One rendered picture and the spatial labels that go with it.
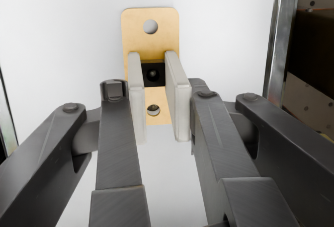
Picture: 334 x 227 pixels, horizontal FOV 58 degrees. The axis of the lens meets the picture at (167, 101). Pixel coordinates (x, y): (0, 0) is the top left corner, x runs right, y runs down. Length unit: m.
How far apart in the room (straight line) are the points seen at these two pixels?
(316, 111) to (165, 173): 0.46
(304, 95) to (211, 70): 0.43
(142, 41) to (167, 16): 0.02
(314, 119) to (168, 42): 0.51
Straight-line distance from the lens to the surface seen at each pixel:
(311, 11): 0.31
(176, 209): 0.29
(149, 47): 0.21
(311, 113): 0.67
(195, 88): 0.16
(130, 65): 0.17
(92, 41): 0.22
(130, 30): 0.20
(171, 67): 0.17
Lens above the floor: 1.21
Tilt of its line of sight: 66 degrees down
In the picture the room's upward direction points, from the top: 165 degrees clockwise
